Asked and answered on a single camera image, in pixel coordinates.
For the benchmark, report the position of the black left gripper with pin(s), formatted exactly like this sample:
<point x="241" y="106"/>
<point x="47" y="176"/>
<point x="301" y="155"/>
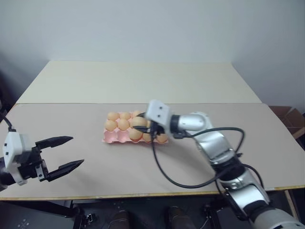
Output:
<point x="31" y="164"/>

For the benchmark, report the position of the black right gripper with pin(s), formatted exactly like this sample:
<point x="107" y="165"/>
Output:
<point x="156" y="128"/>

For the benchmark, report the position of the brown egg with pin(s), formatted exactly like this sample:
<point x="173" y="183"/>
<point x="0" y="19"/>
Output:
<point x="138" y="121"/>
<point x="136" y="113"/>
<point x="125" y="115"/>
<point x="111" y="125"/>
<point x="113" y="116"/>
<point x="123" y="124"/>
<point x="135" y="134"/>
<point x="162" y="138"/>
<point x="146" y="138"/>

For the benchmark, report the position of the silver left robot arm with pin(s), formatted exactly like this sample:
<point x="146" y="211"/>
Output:
<point x="5" y="179"/>

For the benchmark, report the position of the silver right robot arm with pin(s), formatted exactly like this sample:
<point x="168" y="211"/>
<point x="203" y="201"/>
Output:
<point x="214" y="143"/>

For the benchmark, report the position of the pink egg tray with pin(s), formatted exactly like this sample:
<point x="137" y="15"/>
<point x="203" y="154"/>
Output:
<point x="110" y="137"/>

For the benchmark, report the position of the dark rounded shape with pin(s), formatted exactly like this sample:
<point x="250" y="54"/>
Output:
<point x="178" y="218"/>
<point x="121" y="219"/>

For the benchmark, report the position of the brown cardboard box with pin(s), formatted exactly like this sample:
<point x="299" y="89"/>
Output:
<point x="289" y="119"/>

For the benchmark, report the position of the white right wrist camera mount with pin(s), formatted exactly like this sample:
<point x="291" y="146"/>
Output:
<point x="158" y="114"/>

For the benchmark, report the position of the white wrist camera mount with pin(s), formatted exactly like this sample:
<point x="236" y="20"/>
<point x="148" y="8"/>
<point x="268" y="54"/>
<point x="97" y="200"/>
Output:
<point x="14" y="148"/>
<point x="158" y="114"/>

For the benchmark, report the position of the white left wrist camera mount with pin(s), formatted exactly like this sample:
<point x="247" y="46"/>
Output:
<point x="14" y="148"/>

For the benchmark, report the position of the black table frame bar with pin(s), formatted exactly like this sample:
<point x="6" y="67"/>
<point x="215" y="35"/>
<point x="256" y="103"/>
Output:
<point x="35" y="207"/>

